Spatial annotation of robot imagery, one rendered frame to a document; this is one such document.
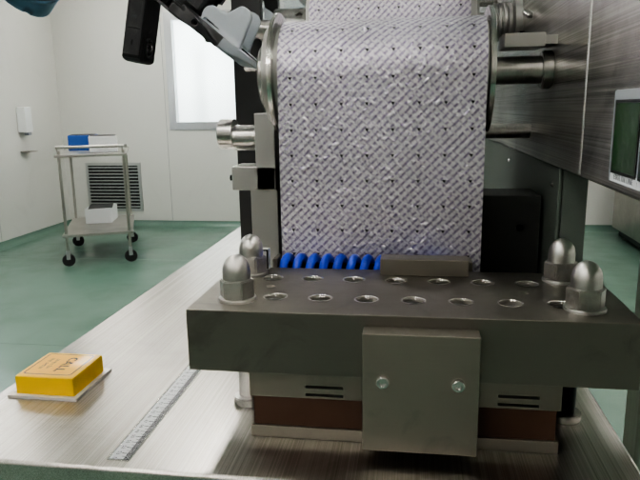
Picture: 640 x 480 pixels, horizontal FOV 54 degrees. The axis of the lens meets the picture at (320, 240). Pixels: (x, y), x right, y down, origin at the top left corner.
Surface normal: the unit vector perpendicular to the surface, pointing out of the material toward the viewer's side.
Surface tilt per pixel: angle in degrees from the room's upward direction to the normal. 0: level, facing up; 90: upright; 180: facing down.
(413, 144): 90
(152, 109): 90
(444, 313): 0
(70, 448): 0
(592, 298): 90
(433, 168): 90
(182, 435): 0
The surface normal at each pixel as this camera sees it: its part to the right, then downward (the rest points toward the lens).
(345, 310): -0.01, -0.98
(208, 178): -0.14, 0.21
